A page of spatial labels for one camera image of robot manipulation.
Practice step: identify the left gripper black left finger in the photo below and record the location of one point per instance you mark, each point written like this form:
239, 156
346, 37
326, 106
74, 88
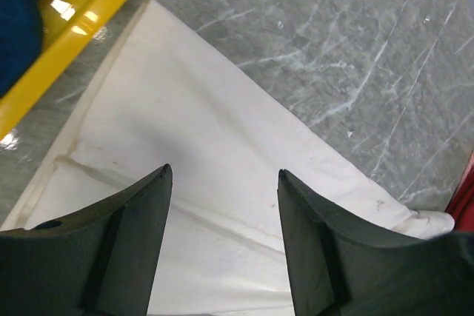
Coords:
99, 260

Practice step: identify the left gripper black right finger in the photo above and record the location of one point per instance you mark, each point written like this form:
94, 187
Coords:
341, 264

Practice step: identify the white t shirt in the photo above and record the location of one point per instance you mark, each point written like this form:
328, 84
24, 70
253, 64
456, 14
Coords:
163, 95

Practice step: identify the folded red t shirt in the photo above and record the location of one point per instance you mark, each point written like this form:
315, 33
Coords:
461, 206

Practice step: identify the yellow plastic bin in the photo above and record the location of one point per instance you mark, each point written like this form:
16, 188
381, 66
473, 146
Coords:
69, 26

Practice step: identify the blue t shirt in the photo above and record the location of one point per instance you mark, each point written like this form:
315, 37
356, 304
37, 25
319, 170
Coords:
21, 39

